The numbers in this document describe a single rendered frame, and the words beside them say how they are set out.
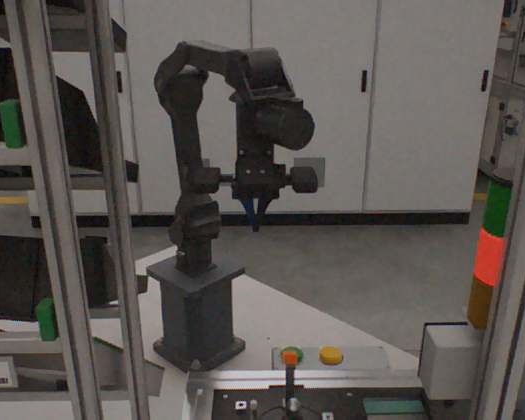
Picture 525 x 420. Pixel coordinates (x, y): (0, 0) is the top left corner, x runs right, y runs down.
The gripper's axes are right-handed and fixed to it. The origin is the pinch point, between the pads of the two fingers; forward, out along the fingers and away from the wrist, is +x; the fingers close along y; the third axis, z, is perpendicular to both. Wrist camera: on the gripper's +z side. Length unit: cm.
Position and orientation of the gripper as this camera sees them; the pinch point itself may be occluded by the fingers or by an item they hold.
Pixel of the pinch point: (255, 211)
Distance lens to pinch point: 83.7
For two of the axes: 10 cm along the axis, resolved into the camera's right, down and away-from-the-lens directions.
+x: 0.0, 9.3, 3.7
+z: 0.2, 3.7, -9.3
